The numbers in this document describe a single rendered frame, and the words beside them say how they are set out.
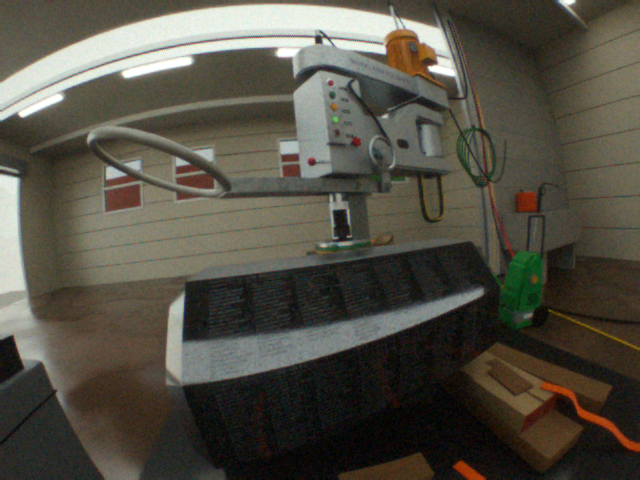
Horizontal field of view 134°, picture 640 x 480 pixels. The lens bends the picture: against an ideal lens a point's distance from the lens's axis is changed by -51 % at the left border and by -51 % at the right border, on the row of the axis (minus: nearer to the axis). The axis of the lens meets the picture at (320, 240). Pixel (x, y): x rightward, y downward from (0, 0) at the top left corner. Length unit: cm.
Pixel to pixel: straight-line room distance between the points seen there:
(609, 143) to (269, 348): 535
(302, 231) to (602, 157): 687
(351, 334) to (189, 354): 45
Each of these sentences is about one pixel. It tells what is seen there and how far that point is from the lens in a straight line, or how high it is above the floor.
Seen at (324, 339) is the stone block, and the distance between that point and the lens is 76.
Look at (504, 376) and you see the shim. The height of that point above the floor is 22.
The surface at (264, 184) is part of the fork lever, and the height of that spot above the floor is 110.
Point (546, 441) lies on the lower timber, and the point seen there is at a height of 11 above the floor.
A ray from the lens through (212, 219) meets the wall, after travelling 714.
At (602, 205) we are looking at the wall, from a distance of 541.
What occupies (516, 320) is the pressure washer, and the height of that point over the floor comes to 9.
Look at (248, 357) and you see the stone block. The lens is 75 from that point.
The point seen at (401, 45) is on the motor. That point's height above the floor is 197.
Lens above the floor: 96
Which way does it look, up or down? 4 degrees down
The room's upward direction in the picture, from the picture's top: 6 degrees counter-clockwise
